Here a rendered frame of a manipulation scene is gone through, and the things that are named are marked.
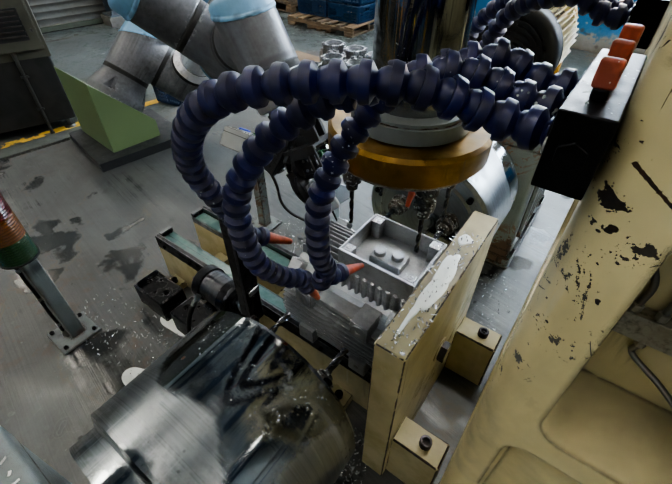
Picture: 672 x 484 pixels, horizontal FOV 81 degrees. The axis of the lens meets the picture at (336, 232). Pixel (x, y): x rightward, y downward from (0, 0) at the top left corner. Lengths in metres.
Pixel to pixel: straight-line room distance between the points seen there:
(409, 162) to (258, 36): 0.32
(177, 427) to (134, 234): 0.88
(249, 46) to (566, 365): 0.52
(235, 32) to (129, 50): 1.02
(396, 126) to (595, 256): 0.22
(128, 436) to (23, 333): 0.71
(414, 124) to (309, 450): 0.33
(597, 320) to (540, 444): 0.15
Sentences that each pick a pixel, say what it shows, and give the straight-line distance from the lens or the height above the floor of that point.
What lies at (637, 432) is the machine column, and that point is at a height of 1.20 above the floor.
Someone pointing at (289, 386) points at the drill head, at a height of 1.15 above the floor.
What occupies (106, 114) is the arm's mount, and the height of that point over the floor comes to 0.96.
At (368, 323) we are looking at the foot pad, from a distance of 0.56.
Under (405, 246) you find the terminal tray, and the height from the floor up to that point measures 1.11.
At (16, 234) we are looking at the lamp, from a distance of 0.85.
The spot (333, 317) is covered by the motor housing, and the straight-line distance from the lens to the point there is 0.60.
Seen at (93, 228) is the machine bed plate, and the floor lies 0.80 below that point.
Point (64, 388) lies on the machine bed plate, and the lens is 0.97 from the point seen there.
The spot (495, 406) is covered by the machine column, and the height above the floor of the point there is 1.20.
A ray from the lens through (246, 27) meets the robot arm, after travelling 0.62.
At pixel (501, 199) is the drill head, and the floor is 1.09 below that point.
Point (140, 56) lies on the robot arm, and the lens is 1.61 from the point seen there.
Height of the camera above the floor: 1.53
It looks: 41 degrees down
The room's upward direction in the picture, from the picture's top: straight up
